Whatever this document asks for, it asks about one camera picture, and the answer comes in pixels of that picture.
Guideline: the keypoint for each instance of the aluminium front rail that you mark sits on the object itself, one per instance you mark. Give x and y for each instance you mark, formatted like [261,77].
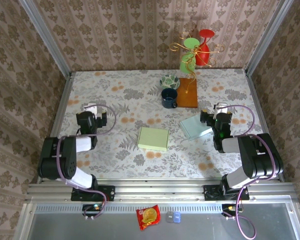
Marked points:
[160,190]

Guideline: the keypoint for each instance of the floral tablecloth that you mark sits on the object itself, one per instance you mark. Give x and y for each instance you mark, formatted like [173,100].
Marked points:
[165,165]

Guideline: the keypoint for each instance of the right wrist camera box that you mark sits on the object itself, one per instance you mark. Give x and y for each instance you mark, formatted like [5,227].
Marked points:
[220,110]

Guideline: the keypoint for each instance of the leaf pattern bowl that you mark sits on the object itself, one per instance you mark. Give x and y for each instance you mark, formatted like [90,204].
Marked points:
[169,81]

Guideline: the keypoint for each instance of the green paper box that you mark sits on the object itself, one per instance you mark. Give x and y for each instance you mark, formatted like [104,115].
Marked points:
[153,139]

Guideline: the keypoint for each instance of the small blue packet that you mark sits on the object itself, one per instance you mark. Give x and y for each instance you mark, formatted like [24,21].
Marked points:
[177,217]

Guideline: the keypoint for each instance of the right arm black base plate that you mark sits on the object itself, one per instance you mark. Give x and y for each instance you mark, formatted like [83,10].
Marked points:
[211,193]

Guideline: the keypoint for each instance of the light blue paper box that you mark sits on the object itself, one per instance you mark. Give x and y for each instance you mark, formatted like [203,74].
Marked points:
[193,127]

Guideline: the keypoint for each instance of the dark blue mug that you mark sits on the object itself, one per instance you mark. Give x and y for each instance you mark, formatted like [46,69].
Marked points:
[168,97]

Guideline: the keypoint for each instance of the aluminium frame post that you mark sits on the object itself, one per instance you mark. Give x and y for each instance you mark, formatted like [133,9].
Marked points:
[46,37]
[268,37]

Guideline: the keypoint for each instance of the green goblet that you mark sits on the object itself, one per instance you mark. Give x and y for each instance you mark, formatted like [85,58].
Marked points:
[187,66]

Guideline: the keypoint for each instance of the red snack packet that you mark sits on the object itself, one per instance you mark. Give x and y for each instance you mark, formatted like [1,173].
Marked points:
[148,217]

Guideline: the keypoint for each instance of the small grey packet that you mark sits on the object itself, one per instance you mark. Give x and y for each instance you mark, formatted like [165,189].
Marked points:
[170,217]

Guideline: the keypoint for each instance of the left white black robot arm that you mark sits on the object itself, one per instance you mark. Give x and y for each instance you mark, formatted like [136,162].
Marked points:
[67,160]

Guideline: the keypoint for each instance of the grey metal shelf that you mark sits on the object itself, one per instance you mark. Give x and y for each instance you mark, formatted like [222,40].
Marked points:
[215,227]

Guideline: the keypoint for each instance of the red goblet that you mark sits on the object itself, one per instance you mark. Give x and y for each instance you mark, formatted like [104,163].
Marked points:
[203,57]

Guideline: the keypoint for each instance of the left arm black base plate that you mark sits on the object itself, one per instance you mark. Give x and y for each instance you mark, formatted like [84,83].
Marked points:
[110,193]

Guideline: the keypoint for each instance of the aluminium side rail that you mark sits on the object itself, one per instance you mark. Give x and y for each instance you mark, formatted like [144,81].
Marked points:
[62,100]
[255,100]

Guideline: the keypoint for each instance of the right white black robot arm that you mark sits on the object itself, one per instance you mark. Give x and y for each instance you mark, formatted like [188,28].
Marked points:
[255,155]

